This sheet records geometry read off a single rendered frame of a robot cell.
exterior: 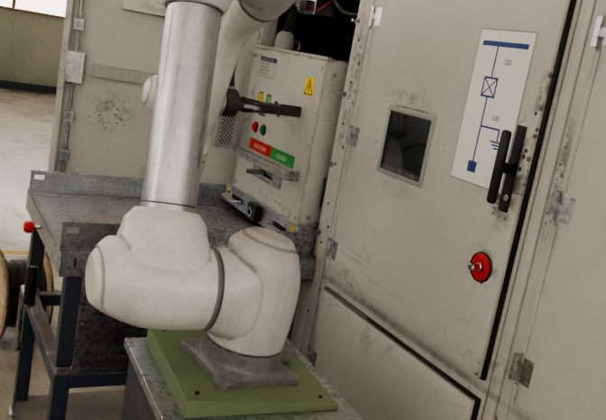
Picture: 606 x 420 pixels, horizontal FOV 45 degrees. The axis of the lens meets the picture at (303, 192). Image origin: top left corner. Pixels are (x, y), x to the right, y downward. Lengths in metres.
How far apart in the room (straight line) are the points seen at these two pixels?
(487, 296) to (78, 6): 1.65
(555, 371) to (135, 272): 0.73
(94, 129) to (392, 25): 1.17
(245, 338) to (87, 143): 1.34
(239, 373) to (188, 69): 0.56
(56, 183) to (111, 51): 0.49
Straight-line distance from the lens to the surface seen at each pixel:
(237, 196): 2.39
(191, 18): 1.35
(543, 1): 1.43
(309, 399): 1.42
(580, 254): 1.30
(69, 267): 1.79
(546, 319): 1.35
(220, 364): 1.40
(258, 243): 1.33
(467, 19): 1.58
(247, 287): 1.32
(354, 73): 1.93
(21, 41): 13.08
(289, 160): 2.10
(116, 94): 2.53
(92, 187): 2.36
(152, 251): 1.26
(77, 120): 2.55
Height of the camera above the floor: 1.39
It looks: 11 degrees down
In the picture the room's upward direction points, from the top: 10 degrees clockwise
